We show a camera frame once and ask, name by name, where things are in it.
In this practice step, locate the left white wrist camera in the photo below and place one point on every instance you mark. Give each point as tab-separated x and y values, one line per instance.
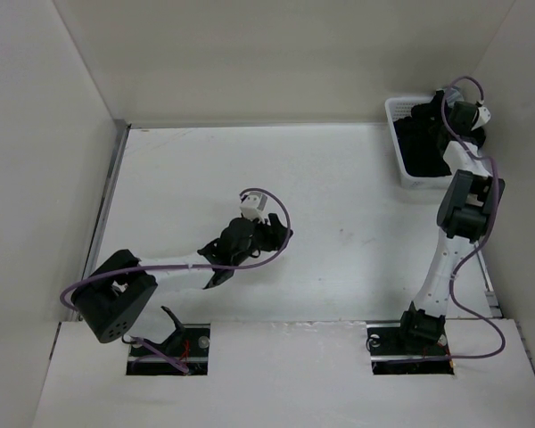
252	205

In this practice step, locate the black tank top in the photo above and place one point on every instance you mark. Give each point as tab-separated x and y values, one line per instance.
417	136

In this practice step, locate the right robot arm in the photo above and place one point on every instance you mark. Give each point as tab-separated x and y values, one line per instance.
465	219

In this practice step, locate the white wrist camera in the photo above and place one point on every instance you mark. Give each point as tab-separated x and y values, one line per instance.
252	205
481	117

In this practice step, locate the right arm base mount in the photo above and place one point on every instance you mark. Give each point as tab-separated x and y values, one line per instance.
392	355

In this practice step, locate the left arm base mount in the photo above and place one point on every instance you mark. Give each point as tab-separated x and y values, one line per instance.
188	344

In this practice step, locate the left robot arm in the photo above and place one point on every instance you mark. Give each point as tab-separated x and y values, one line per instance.
134	296

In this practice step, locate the grey tank top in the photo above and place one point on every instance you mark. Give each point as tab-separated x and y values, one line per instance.
454	94

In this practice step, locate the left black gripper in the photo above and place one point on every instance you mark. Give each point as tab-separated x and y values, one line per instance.
277	234

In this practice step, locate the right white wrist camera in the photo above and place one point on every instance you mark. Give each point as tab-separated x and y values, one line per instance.
481	117

